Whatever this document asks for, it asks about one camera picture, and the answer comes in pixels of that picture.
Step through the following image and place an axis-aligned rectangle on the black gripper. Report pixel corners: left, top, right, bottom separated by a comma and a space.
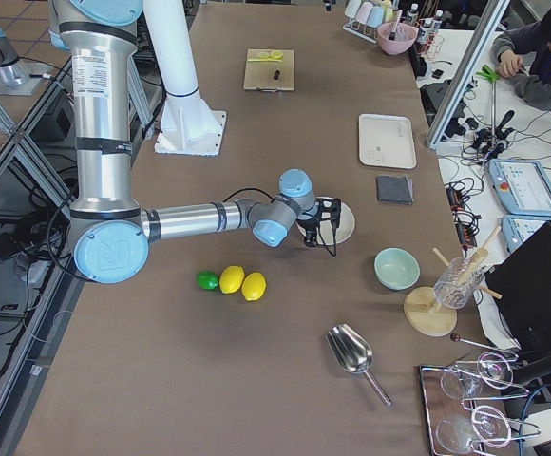
300, 216, 319, 248

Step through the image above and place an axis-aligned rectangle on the cream rabbit tray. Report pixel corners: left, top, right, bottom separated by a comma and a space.
358, 113, 417, 169

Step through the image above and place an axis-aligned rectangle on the wine glass rack tray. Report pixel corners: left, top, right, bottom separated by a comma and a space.
418, 351, 541, 455

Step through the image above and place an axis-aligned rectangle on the yellow lemon outer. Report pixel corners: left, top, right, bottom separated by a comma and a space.
241, 272, 267, 302

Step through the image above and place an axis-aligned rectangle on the yellow lemon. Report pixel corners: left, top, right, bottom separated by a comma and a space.
218, 265, 246, 294
241, 272, 267, 302

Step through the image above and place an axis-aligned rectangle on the yellow lemon middle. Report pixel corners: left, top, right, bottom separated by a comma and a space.
218, 265, 246, 294

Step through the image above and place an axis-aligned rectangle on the mint green bowl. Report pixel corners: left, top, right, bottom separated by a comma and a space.
373, 247, 420, 291

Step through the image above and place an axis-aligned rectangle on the grey folded cloth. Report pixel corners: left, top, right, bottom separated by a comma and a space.
376, 175, 414, 205

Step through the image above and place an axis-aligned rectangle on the green lime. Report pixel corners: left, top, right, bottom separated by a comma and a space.
196, 271, 219, 291

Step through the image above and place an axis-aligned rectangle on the metal scoop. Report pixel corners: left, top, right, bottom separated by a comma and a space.
326, 323, 392, 408

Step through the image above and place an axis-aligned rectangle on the wooden cup stand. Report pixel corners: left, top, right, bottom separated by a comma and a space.
404, 226, 503, 337

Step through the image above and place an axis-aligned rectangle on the clear textured glass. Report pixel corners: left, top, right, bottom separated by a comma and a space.
434, 257, 485, 310

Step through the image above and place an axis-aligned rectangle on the bamboo cutting board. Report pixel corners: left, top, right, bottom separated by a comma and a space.
243, 48, 295, 92

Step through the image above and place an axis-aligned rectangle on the yellow plastic knife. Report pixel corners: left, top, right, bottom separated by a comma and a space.
247, 51, 283, 62

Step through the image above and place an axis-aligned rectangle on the lemon slice near edge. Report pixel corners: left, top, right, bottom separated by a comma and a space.
267, 49, 283, 62

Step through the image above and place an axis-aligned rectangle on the blue teach pendant lower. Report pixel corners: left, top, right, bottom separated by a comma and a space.
501, 214, 551, 253

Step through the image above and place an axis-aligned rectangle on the blue teach pendant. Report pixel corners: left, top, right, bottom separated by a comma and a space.
487, 159, 551, 217
501, 214, 551, 253

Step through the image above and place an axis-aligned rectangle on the blue teach pendant upper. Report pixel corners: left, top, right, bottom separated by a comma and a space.
487, 159, 551, 217

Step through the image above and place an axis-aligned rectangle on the pink bowl with ice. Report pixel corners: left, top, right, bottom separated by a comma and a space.
377, 22, 418, 55

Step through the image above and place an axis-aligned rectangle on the black monitor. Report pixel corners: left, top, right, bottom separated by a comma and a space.
485, 221, 551, 352

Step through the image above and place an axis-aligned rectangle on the person in dark hoodie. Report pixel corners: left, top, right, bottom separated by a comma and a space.
491, 8, 551, 111

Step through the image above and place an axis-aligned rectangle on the white pedestal column base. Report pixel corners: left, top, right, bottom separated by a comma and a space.
143, 0, 226, 157

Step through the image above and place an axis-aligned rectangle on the aluminium frame post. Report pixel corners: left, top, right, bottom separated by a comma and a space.
426, 0, 509, 151

